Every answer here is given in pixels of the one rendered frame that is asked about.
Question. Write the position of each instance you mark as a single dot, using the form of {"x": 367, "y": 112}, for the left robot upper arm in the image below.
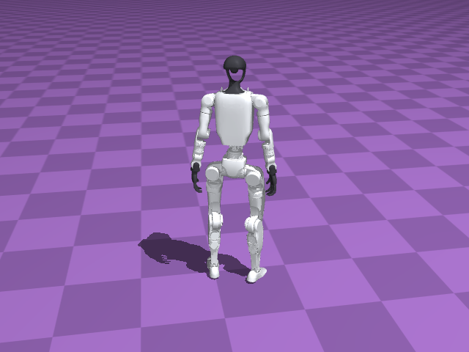
{"x": 205, "y": 115}

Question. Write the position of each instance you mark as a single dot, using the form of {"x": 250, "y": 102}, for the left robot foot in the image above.
{"x": 214, "y": 271}

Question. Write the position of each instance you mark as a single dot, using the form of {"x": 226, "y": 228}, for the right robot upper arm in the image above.
{"x": 260, "y": 102}

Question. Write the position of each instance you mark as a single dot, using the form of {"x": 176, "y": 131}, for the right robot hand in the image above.
{"x": 272, "y": 179}

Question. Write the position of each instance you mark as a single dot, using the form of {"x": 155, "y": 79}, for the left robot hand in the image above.
{"x": 194, "y": 170}

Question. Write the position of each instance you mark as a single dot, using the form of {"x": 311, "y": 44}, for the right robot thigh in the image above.
{"x": 254, "y": 177}

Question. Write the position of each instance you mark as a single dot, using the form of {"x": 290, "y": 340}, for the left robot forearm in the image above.
{"x": 198, "y": 150}

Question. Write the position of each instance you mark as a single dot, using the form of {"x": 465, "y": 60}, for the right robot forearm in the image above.
{"x": 268, "y": 150}

